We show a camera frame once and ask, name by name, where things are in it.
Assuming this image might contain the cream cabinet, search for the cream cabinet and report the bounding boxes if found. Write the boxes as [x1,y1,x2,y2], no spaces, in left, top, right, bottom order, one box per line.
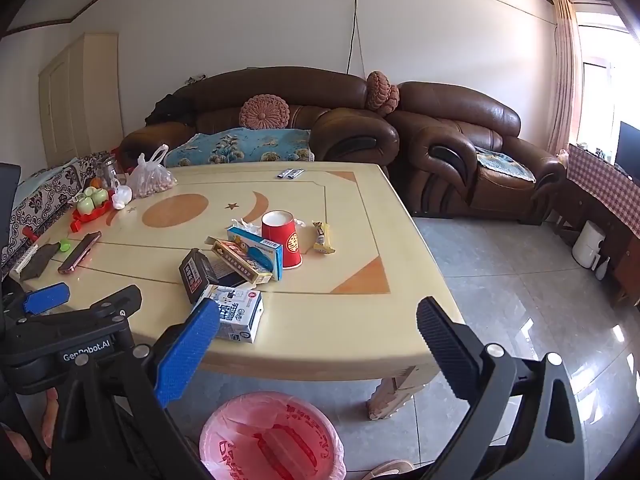
[39,32,123,168]

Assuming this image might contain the blue cartoon medicine box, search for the blue cartoon medicine box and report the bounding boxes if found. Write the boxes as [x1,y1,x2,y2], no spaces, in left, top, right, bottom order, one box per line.
[227,226,284,282]

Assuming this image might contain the cream wooden table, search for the cream wooden table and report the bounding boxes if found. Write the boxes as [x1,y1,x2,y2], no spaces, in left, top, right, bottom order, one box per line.
[10,161,466,421]

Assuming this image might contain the white round appliance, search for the white round appliance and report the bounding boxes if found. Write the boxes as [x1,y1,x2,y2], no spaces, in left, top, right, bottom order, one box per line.
[572,220,606,268]

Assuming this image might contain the yellow snack wrapper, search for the yellow snack wrapper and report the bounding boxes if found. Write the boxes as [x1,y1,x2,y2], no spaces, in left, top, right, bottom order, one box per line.
[312,221,336,255]

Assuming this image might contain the black and white floral cloth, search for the black and white floral cloth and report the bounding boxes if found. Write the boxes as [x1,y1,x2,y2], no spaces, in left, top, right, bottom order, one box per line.
[0,152,108,271]

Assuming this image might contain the window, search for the window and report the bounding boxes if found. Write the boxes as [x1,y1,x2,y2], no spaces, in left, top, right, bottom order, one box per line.
[575,0,640,161]

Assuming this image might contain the beige slipper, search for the beige slipper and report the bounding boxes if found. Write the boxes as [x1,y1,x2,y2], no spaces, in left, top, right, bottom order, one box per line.
[357,460,416,480]

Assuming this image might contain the red checked cloth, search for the red checked cloth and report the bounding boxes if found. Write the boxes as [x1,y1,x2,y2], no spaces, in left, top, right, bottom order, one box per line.
[565,144,640,241]

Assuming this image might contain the black glossy packet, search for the black glossy packet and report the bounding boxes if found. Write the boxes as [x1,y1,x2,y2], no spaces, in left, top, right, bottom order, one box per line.
[207,260,253,289]

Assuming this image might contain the black hanging wall cable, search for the black hanging wall cable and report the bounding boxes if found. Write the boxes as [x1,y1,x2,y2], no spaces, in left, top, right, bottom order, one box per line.
[346,0,367,78]

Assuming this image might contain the glass jar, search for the glass jar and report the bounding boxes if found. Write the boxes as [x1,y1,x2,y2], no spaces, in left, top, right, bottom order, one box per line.
[97,155,126,188]

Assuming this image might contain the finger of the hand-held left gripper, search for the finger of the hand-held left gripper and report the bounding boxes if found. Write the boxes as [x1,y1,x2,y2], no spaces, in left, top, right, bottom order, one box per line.
[21,282,72,317]
[86,284,144,322]

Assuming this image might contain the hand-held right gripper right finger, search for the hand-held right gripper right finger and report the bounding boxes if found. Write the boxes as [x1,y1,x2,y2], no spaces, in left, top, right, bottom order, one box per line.
[416,296,598,480]

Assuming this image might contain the pale blue cloth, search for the pale blue cloth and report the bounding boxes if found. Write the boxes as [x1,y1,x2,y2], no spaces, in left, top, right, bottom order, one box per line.
[15,165,68,196]

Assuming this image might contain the dark clothes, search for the dark clothes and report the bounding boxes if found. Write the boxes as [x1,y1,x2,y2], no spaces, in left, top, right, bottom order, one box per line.
[145,94,196,128]

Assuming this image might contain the clear plastic wrapper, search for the clear plastic wrapper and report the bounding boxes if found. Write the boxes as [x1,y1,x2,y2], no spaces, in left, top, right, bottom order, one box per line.
[230,216,307,235]

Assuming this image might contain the large round pink cushion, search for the large round pink cushion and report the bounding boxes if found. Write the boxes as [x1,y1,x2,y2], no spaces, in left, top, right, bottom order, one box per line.
[239,94,292,131]

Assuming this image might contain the small blue seat mat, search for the small blue seat mat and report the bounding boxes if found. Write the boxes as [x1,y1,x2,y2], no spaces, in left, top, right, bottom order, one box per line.
[475,150,537,183]

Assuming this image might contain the yellow and red box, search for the yellow and red box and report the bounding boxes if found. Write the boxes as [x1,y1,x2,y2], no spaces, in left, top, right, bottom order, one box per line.
[211,240,273,285]

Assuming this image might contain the pink smartphone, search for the pink smartphone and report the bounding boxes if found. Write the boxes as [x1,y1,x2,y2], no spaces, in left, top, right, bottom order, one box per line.
[57,231,102,275]

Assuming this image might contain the pink curtain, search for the pink curtain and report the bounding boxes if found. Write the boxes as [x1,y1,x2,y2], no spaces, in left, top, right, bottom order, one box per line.
[547,0,583,158]

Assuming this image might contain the person's left hand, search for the person's left hand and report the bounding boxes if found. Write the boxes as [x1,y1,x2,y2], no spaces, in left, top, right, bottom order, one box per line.
[39,387,60,476]

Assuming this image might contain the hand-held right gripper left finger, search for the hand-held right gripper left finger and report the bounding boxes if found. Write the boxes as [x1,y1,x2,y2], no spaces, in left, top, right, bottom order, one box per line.
[52,300,221,480]

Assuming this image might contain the clear plastic bag of peanuts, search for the clear plastic bag of peanuts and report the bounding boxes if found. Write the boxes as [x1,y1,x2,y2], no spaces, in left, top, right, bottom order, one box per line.
[126,144,177,198]

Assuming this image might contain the white stick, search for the white stick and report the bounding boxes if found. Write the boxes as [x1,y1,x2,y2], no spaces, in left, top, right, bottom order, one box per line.
[9,244,40,275]

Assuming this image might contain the red plastic tray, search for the red plastic tray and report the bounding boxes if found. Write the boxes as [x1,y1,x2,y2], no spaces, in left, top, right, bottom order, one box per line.
[70,195,121,233]

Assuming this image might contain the blue floral sofa cover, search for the blue floral sofa cover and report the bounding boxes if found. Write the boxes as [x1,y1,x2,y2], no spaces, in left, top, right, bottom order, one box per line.
[164,127,316,168]

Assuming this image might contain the brown leather sofa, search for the brown leather sofa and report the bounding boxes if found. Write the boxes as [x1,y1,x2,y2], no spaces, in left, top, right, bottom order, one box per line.
[117,66,401,171]

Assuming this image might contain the black cigarette box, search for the black cigarette box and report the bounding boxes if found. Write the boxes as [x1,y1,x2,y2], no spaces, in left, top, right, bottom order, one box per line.
[179,248,221,305]

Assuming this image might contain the black monitor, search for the black monitor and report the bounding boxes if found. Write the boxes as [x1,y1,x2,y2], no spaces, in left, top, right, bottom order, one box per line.
[614,121,640,181]

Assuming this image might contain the brown leather armchair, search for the brown leather armchair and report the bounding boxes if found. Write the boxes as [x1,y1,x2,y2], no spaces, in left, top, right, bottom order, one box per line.
[385,81,568,226]

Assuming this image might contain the red paper cup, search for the red paper cup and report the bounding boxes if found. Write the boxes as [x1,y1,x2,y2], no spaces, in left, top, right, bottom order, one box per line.
[261,210,304,270]

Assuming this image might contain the bin with pink bag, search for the bin with pink bag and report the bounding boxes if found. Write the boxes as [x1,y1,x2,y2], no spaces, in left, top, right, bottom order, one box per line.
[199,391,347,480]

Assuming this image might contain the white and blue carton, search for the white and blue carton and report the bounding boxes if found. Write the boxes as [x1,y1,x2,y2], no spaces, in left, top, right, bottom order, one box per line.
[196,284,264,345]

